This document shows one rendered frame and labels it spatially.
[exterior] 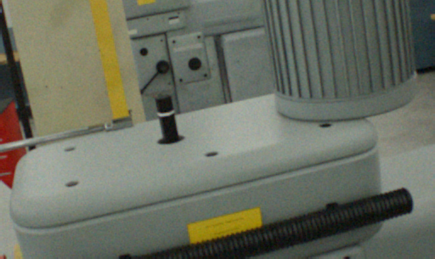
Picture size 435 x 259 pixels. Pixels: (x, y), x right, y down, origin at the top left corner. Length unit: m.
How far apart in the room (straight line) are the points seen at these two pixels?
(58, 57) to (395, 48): 1.88
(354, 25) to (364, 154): 0.16
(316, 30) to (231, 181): 0.21
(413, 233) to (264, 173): 0.25
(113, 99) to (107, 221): 1.87
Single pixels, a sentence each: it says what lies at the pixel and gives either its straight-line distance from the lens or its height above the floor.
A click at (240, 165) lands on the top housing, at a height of 1.88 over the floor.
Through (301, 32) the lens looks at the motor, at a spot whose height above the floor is 2.01.
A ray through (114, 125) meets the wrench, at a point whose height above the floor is 1.90.
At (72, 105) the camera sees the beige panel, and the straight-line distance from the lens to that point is 2.66.
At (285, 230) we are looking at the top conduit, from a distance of 0.82.
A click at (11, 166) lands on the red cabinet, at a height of 0.57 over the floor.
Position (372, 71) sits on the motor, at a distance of 0.87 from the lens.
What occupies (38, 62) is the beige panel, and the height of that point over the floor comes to 1.76.
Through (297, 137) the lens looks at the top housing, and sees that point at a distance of 0.84.
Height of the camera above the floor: 2.16
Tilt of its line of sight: 16 degrees down
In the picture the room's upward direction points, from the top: 10 degrees counter-clockwise
